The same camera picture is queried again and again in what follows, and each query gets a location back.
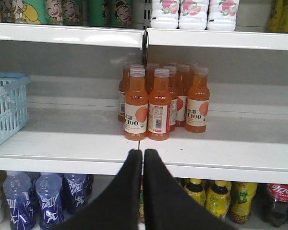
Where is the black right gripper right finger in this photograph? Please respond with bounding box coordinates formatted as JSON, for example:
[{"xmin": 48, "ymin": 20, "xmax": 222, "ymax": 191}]
[{"xmin": 144, "ymin": 149, "xmax": 234, "ymax": 230}]

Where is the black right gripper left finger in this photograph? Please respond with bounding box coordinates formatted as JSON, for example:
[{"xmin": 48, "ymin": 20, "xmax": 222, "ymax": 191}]
[{"xmin": 55, "ymin": 149, "xmax": 143, "ymax": 230}]

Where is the light blue plastic basket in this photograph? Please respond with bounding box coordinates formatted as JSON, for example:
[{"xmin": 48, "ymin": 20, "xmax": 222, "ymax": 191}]
[{"xmin": 0, "ymin": 72, "xmax": 30, "ymax": 145}]

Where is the yellow lemon tea bottle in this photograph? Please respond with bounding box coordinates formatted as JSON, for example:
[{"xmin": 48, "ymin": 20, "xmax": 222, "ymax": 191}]
[
  {"xmin": 184, "ymin": 178, "xmax": 206, "ymax": 207},
  {"xmin": 229, "ymin": 182, "xmax": 258, "ymax": 224},
  {"xmin": 205, "ymin": 180, "xmax": 231, "ymax": 221}
]

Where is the blue sports drink bottle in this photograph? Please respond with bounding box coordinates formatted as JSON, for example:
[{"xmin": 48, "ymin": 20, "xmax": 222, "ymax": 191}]
[
  {"xmin": 64, "ymin": 173, "xmax": 87, "ymax": 215},
  {"xmin": 36, "ymin": 172, "xmax": 64, "ymax": 230},
  {"xmin": 3, "ymin": 171, "xmax": 36, "ymax": 230}
]

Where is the orange C100 juice bottle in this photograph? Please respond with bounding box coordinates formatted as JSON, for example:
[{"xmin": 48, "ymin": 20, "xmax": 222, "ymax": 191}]
[
  {"xmin": 185, "ymin": 67, "xmax": 210, "ymax": 133},
  {"xmin": 124, "ymin": 68, "xmax": 148, "ymax": 141},
  {"xmin": 147, "ymin": 69, "xmax": 172, "ymax": 141}
]

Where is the white metal shelf unit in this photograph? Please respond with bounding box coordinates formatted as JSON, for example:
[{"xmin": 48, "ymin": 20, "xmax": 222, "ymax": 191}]
[{"xmin": 0, "ymin": 23, "xmax": 288, "ymax": 184}]

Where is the plastic cola bottle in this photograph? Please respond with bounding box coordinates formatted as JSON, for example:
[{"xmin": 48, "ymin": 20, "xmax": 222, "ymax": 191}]
[{"xmin": 262, "ymin": 183, "xmax": 288, "ymax": 227}]

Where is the white peach drink bottle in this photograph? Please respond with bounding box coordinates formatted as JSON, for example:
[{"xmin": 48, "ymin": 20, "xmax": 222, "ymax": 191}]
[
  {"xmin": 179, "ymin": 0, "xmax": 209, "ymax": 30},
  {"xmin": 150, "ymin": 0, "xmax": 180, "ymax": 29},
  {"xmin": 207, "ymin": 0, "xmax": 240, "ymax": 31}
]

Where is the green cartoon drink can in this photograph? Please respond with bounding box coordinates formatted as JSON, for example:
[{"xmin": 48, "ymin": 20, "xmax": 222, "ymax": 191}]
[
  {"xmin": 46, "ymin": 0, "xmax": 63, "ymax": 25},
  {"xmin": 110, "ymin": 0, "xmax": 133, "ymax": 28}
]

